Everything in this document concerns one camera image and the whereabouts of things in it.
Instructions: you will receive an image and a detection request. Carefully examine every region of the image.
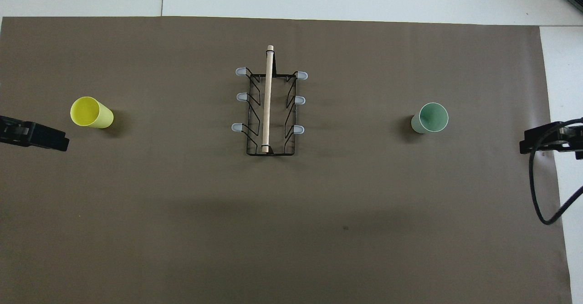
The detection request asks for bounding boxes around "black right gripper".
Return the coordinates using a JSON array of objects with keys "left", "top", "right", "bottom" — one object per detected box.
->
[{"left": 520, "top": 123, "right": 583, "bottom": 160}]

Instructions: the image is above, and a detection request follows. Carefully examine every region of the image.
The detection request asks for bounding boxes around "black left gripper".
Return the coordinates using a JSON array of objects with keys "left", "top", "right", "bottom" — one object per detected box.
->
[{"left": 0, "top": 115, "right": 70, "bottom": 152}]

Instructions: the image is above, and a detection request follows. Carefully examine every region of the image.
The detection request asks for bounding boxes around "yellow plastic cup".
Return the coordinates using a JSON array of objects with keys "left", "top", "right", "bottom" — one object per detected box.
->
[{"left": 70, "top": 96, "right": 114, "bottom": 129}]

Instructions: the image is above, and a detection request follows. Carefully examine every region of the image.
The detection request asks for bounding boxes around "pale green plastic cup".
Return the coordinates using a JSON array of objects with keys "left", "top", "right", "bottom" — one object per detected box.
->
[{"left": 411, "top": 102, "right": 450, "bottom": 134}]

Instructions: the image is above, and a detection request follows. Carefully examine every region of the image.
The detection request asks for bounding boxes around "brown table mat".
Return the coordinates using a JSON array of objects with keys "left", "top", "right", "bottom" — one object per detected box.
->
[{"left": 0, "top": 16, "right": 573, "bottom": 304}]

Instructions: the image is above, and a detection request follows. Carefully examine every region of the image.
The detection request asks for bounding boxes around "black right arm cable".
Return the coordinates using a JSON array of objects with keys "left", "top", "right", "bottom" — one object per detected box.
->
[{"left": 528, "top": 118, "right": 583, "bottom": 225}]

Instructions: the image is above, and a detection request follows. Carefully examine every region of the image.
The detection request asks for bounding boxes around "black wire cup rack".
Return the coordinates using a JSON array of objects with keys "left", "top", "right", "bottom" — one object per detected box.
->
[{"left": 231, "top": 45, "right": 309, "bottom": 156}]

